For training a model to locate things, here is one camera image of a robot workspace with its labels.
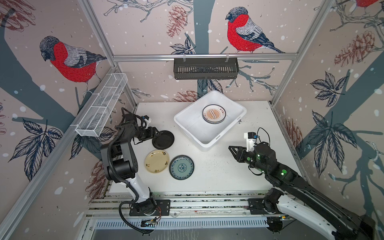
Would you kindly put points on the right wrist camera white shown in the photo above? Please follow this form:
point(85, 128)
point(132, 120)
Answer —
point(251, 139)

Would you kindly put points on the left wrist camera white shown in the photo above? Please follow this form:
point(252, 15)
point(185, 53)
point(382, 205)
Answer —
point(146, 119)

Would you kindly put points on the black plate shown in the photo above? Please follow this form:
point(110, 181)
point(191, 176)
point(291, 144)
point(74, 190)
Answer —
point(163, 140)

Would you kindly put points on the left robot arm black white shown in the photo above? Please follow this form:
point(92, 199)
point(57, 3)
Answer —
point(121, 164)

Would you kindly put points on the orange sunburst plate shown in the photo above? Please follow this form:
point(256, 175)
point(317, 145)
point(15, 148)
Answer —
point(214, 114)

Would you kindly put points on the teal patterned plate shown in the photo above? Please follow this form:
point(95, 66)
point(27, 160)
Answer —
point(181, 167)

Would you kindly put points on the black hanging wall basket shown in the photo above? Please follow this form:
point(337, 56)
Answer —
point(206, 68)

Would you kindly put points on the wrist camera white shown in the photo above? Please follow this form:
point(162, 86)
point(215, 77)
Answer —
point(146, 119)
point(251, 139)

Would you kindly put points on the white wire mesh basket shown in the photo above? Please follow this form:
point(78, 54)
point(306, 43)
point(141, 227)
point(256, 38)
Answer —
point(97, 115)

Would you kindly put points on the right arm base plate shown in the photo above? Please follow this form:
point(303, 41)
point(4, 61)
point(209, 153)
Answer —
point(262, 207)

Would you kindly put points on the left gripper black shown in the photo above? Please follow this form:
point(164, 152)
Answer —
point(150, 134)

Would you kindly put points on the yellow plate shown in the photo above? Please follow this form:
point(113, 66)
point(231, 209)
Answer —
point(157, 161)

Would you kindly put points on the white plastic bin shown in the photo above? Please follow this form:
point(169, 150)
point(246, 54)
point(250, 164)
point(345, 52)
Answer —
point(202, 134)

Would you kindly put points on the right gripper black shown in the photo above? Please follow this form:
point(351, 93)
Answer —
point(240, 153)

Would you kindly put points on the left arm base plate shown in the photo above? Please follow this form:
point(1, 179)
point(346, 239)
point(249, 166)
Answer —
point(151, 208)

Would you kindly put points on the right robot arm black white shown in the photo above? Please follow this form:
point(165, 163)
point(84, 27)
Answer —
point(292, 195)

